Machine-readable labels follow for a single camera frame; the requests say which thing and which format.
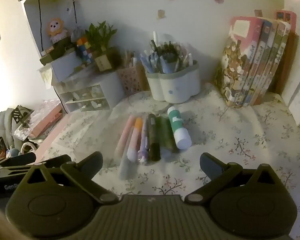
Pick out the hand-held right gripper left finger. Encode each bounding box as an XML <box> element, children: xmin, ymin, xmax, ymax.
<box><xmin>20</xmin><ymin>151</ymin><xmax>121</xmax><ymax>205</ymax></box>

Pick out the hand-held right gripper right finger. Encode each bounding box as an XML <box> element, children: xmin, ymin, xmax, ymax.
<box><xmin>184</xmin><ymin>152</ymin><xmax>288</xmax><ymax>204</ymax></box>

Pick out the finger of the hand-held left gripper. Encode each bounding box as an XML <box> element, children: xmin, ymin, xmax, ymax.
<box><xmin>34</xmin><ymin>154</ymin><xmax>73</xmax><ymax>168</ymax></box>
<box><xmin>0</xmin><ymin>152</ymin><xmax>37</xmax><ymax>167</ymax></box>

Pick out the pale lilac marker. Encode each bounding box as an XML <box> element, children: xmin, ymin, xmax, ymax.
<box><xmin>118</xmin><ymin>126</ymin><xmax>136</xmax><ymax>180</ymax></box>

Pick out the pink marker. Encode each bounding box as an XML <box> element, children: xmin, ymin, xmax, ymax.
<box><xmin>114</xmin><ymin>115</ymin><xmax>136</xmax><ymax>158</ymax></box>

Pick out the orange capped pink highlighter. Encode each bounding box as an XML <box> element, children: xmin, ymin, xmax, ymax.
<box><xmin>126</xmin><ymin>117</ymin><xmax>143</xmax><ymax>162</ymax></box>

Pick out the green white glue stick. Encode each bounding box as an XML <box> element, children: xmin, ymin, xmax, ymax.
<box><xmin>167</xmin><ymin>106</ymin><xmax>192</xmax><ymax>150</ymax></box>

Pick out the bright green highlighter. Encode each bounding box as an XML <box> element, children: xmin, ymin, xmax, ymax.
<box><xmin>157</xmin><ymin>116</ymin><xmax>178</xmax><ymax>153</ymax></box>

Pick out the purple character pen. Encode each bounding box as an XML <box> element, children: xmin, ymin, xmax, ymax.
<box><xmin>138</xmin><ymin>117</ymin><xmax>150</xmax><ymax>165</ymax></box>

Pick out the dark green highlighter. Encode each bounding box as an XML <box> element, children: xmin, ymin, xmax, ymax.
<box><xmin>147</xmin><ymin>114</ymin><xmax>162</xmax><ymax>162</ymax></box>

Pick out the blue plush toy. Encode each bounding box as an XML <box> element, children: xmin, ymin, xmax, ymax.
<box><xmin>6</xmin><ymin>148</ymin><xmax>22</xmax><ymax>158</ymax></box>

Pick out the white woven basket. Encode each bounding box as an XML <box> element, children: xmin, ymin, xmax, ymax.
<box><xmin>20</xmin><ymin>141</ymin><xmax>40</xmax><ymax>156</ymax></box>

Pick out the grey backpack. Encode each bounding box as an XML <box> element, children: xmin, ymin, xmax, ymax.
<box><xmin>0</xmin><ymin>107</ymin><xmax>34</xmax><ymax>153</ymax></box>

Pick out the pink flat box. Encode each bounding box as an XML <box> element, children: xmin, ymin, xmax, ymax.
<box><xmin>27</xmin><ymin>102</ymin><xmax>65</xmax><ymax>139</ymax></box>

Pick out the clear plastic bag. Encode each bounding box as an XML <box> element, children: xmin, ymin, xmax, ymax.
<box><xmin>30</xmin><ymin>99</ymin><xmax>62</xmax><ymax>120</ymax></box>

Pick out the white drawer organizer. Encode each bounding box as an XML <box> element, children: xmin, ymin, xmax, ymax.
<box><xmin>52</xmin><ymin>69</ymin><xmax>125</xmax><ymax>114</ymax></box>

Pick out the yellowish paper sheet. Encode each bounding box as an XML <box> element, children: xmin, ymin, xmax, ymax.
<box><xmin>37</xmin><ymin>66</ymin><xmax>53</xmax><ymax>89</ymax></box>

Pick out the white flower-shaped pen holder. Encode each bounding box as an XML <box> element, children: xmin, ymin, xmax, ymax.
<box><xmin>145</xmin><ymin>60</ymin><xmax>200</xmax><ymax>103</ymax></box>

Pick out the pink mesh pen holder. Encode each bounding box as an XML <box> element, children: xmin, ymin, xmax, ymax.
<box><xmin>117</xmin><ymin>65</ymin><xmax>150</xmax><ymax>97</ymax></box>

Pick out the white storage box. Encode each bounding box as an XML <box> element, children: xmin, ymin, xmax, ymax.
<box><xmin>51</xmin><ymin>52</ymin><xmax>87</xmax><ymax>82</ymax></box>

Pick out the dark green box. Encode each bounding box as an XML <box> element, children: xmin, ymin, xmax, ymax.
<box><xmin>39</xmin><ymin>45</ymin><xmax>77</xmax><ymax>65</ymax></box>

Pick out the bunch of thin pencils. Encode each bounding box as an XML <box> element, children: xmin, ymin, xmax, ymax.
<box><xmin>122</xmin><ymin>50</ymin><xmax>140</xmax><ymax>69</ymax></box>

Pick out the potted bamboo plant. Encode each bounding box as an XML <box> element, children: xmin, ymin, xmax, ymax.
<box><xmin>85</xmin><ymin>21</ymin><xmax>122</xmax><ymax>72</ymax></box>

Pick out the bunch of blue white pens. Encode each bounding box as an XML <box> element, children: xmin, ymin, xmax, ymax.
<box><xmin>139</xmin><ymin>31</ymin><xmax>199</xmax><ymax>74</ymax></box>

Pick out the lion plush toy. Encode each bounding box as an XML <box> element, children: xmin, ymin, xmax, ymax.
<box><xmin>45</xmin><ymin>17</ymin><xmax>72</xmax><ymax>48</ymax></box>

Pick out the brown bookend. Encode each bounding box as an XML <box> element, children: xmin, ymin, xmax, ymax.
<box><xmin>267</xmin><ymin>31</ymin><xmax>300</xmax><ymax>97</ymax></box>

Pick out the pink book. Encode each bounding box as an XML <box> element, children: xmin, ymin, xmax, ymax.
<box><xmin>275</xmin><ymin>10</ymin><xmax>297</xmax><ymax>46</ymax></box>

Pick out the black cable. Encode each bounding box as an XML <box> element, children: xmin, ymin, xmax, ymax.
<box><xmin>71</xmin><ymin>0</ymin><xmax>78</xmax><ymax>25</ymax></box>
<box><xmin>37</xmin><ymin>0</ymin><xmax>44</xmax><ymax>53</ymax></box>

